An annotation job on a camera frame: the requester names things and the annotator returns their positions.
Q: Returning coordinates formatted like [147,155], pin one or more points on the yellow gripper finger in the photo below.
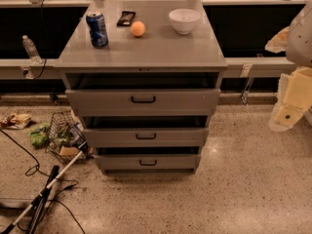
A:
[294,98]

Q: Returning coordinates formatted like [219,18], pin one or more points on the blue pepsi can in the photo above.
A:
[96,23]

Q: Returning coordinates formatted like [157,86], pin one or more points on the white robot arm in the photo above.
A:
[296,39]

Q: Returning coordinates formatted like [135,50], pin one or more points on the white bowl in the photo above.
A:
[184,21]

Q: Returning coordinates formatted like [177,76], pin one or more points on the top grey drawer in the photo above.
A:
[171,102]

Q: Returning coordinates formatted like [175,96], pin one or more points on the grey drawer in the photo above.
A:
[148,162]
[168,137]
[171,102]

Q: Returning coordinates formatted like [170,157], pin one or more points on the grey drawer cabinet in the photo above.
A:
[160,59]

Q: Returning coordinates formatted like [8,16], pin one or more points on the orange fruit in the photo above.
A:
[138,28]

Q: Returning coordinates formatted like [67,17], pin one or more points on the black snack packet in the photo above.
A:
[126,18]

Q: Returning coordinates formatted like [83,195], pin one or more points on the bottom grey drawer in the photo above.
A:
[148,162]

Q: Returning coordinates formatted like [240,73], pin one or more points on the middle grey drawer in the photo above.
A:
[168,137]

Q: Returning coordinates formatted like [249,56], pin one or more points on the white and black grabber stick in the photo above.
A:
[42,192]

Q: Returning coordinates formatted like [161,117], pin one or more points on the green chip bag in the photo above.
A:
[39,135]

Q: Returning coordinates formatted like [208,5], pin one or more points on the clear plastic water bottle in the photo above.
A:
[31,50]

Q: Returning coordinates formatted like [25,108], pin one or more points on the brown crumpled snack bag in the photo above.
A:
[15,121]

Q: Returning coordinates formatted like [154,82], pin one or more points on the black stick on floor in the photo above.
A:
[40,204]

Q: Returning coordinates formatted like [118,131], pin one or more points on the wire mesh basket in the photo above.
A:
[65,138]

